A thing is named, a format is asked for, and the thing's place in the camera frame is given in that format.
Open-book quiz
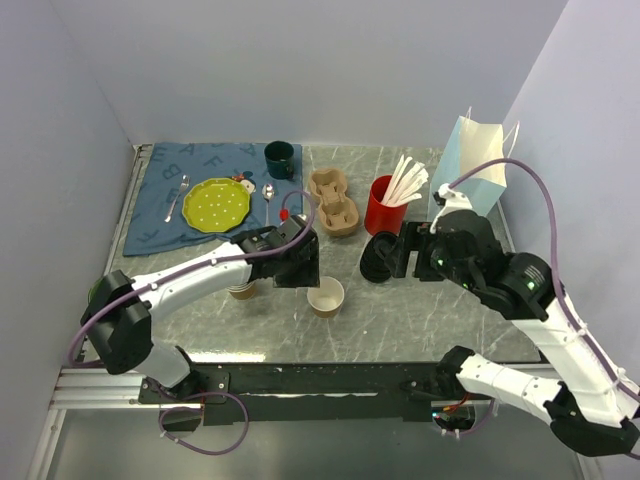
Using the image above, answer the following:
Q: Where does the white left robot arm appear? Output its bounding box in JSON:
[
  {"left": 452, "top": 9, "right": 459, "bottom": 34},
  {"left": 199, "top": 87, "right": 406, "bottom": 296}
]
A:
[{"left": 73, "top": 217, "right": 319, "bottom": 402}]

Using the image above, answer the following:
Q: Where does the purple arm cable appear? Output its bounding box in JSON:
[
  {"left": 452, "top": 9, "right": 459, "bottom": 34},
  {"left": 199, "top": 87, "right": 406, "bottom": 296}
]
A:
[
  {"left": 67, "top": 189, "right": 317, "bottom": 369},
  {"left": 449, "top": 157, "right": 640, "bottom": 401}
]

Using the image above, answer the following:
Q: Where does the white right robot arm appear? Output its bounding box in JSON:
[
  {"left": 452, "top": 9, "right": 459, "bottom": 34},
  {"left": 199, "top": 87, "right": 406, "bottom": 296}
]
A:
[{"left": 373, "top": 210, "right": 639, "bottom": 458}]

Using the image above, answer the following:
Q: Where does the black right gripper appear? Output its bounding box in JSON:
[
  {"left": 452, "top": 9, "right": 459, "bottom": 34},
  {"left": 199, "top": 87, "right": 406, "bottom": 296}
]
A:
[{"left": 382, "top": 218, "right": 475, "bottom": 290}]

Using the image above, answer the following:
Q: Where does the dark green mug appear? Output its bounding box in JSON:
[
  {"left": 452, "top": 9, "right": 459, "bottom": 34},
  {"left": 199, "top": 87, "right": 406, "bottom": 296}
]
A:
[{"left": 264, "top": 141, "right": 295, "bottom": 180}]

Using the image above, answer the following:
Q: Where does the stack of black lids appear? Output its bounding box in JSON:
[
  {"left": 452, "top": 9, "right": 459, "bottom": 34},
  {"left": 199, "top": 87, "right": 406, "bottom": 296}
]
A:
[{"left": 359, "top": 231, "right": 397, "bottom": 284}]

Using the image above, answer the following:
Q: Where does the aluminium frame rail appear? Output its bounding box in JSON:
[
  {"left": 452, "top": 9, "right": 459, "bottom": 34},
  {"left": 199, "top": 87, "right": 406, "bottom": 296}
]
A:
[{"left": 49, "top": 369, "right": 159, "bottom": 410}]

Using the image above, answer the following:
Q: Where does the blue alphabet cloth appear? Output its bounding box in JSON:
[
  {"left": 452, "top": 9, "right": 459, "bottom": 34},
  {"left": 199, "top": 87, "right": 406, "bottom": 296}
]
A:
[{"left": 123, "top": 142, "right": 304, "bottom": 257}]

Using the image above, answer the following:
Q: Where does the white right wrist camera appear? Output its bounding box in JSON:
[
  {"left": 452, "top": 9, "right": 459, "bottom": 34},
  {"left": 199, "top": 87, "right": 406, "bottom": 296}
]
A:
[{"left": 430, "top": 183, "right": 473, "bottom": 234}]

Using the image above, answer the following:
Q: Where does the silver spoon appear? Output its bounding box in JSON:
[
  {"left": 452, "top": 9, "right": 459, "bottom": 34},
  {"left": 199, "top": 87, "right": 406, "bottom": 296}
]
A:
[{"left": 261, "top": 183, "right": 275, "bottom": 226}]

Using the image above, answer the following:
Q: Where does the yellow-green dotted plate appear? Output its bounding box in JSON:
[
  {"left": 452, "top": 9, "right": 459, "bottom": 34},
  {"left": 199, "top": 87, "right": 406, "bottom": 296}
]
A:
[{"left": 182, "top": 178, "right": 251, "bottom": 234}]

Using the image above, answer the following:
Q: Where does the light blue paper bag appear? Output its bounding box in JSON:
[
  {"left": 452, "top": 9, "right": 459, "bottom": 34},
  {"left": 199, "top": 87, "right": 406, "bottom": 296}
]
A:
[{"left": 428, "top": 105, "right": 521, "bottom": 221}]

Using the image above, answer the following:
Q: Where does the silver fork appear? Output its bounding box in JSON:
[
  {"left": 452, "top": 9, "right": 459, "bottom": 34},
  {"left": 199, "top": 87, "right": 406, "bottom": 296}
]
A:
[{"left": 164, "top": 174, "right": 190, "bottom": 223}]

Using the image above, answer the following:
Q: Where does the red cup holder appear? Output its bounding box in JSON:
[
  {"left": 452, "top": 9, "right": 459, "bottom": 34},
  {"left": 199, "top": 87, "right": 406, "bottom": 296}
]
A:
[{"left": 364, "top": 175, "right": 408, "bottom": 235}]

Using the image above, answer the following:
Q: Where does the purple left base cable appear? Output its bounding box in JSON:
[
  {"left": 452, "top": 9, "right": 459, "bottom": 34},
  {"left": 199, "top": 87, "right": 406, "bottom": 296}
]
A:
[{"left": 158, "top": 390, "right": 250, "bottom": 457}]

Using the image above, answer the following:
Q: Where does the stack of brown paper cups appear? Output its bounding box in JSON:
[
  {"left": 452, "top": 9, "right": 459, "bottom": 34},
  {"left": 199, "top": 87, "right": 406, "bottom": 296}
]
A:
[{"left": 227, "top": 281, "right": 256, "bottom": 301}]

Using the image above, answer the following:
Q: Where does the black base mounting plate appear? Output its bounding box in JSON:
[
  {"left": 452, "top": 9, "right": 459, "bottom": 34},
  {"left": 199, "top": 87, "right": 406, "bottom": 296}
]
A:
[{"left": 139, "top": 362, "right": 465, "bottom": 426}]

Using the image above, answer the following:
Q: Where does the brown paper cup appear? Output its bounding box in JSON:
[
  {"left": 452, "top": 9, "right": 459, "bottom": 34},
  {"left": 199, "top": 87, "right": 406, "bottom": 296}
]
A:
[{"left": 306, "top": 276, "right": 345, "bottom": 318}]

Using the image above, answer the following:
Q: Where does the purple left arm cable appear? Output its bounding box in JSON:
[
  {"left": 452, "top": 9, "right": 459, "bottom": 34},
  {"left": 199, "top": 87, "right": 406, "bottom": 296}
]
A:
[{"left": 67, "top": 189, "right": 317, "bottom": 369}]

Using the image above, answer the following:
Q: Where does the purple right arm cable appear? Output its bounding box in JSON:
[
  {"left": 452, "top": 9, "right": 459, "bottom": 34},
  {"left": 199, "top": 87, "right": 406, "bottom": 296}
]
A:
[{"left": 449, "top": 157, "right": 640, "bottom": 401}]

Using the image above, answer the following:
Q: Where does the brown pulp cup carrier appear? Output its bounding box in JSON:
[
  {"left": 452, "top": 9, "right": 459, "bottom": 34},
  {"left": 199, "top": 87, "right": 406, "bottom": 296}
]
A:
[{"left": 308, "top": 168, "right": 360, "bottom": 237}]

